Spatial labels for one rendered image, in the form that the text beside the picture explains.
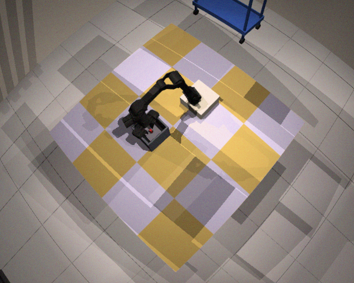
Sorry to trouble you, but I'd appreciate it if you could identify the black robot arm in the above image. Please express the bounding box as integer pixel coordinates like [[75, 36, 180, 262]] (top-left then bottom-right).
[[122, 71, 201, 128]]

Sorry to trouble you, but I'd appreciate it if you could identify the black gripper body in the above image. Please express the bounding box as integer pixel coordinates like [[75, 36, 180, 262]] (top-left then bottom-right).
[[132, 110, 159, 139]]

